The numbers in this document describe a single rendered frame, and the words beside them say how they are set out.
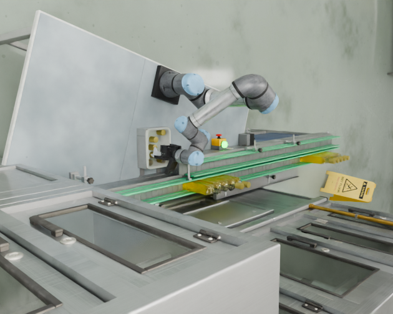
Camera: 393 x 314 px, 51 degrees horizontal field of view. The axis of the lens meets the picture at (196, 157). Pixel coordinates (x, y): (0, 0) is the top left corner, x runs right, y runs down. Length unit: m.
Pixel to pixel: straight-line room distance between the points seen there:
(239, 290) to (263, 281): 0.08
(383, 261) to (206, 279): 1.25
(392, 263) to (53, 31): 1.78
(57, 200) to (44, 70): 0.85
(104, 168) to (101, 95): 0.38
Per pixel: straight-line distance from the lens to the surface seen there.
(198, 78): 2.22
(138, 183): 2.18
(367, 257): 1.92
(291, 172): 3.26
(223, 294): 0.78
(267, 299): 0.91
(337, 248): 1.97
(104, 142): 2.18
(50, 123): 2.04
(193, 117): 2.00
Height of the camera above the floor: 2.59
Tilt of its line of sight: 45 degrees down
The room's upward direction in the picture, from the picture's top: 99 degrees clockwise
